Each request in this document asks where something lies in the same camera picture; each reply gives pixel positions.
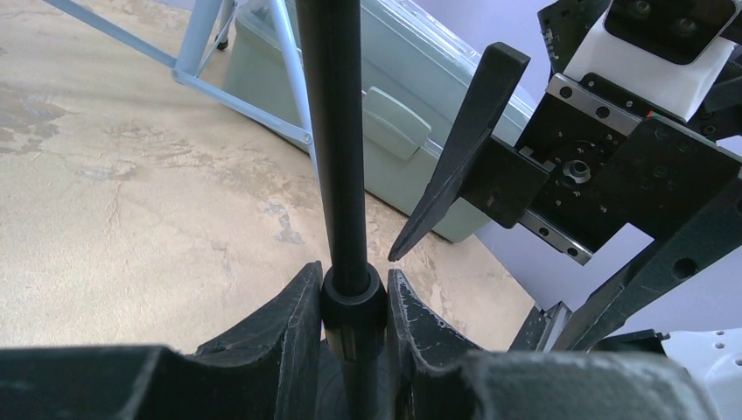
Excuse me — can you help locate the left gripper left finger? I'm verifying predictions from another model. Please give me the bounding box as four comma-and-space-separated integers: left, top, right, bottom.
1, 262, 322, 419

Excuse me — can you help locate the black round-base mic stand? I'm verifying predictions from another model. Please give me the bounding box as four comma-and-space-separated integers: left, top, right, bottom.
296, 1, 387, 419

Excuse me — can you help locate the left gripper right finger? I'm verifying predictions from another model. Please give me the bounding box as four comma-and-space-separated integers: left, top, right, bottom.
387, 269, 718, 419

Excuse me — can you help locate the translucent green storage box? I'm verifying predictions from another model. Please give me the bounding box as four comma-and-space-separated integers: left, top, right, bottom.
222, 0, 537, 245

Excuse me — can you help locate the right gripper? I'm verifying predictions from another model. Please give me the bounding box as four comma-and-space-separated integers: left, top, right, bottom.
388, 42, 741, 264

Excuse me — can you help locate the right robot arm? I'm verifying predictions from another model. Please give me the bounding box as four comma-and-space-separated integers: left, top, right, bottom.
388, 42, 741, 419

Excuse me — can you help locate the blue music stand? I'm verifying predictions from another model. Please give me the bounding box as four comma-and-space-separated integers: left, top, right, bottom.
50, 1, 316, 160

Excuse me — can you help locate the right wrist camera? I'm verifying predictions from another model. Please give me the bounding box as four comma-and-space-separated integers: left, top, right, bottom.
537, 1, 741, 123

